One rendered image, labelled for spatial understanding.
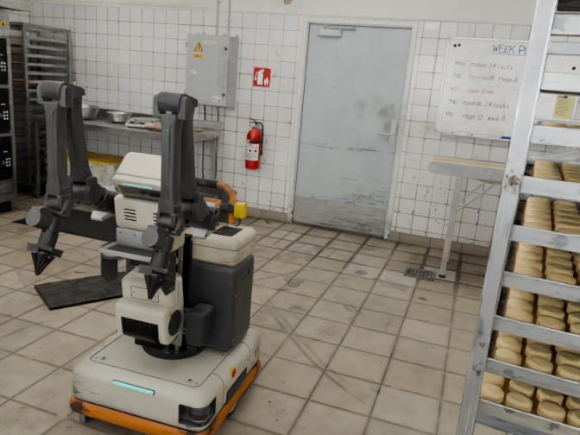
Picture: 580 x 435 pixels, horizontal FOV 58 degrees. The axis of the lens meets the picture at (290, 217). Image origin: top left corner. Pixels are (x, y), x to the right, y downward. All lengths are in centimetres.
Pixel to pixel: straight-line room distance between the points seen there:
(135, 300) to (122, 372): 31
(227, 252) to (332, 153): 333
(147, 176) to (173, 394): 85
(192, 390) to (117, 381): 32
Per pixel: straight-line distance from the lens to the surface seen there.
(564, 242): 105
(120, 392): 231
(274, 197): 564
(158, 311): 211
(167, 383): 222
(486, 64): 516
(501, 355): 117
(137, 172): 197
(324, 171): 545
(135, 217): 207
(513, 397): 122
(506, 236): 102
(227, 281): 226
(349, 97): 534
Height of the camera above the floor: 146
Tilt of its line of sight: 14 degrees down
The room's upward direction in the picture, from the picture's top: 5 degrees clockwise
